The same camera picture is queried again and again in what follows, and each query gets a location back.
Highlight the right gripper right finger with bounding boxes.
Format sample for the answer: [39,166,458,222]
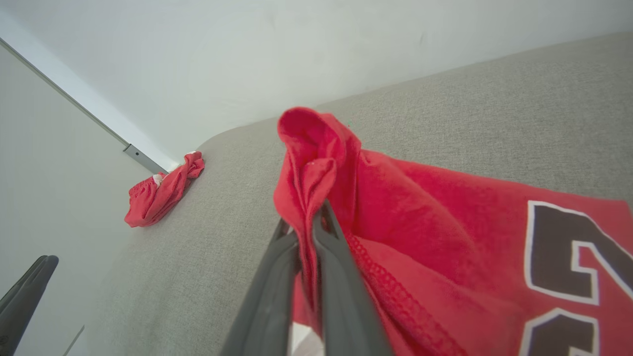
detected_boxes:
[313,200,394,356]

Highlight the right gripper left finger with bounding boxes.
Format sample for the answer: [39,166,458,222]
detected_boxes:
[220,219,301,356]

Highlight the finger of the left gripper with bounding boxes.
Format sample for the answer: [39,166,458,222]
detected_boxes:
[0,255,59,356]

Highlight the red white basketball jersey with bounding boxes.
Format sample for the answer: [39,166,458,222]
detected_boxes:
[273,107,633,356]

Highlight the red shorts with white stripe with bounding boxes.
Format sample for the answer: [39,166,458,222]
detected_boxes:
[124,151,205,228]

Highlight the grey fabric sofa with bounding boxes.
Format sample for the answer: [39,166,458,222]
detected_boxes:
[64,32,633,356]

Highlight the white wall baseboard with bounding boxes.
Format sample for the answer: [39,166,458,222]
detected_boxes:
[0,12,180,175]

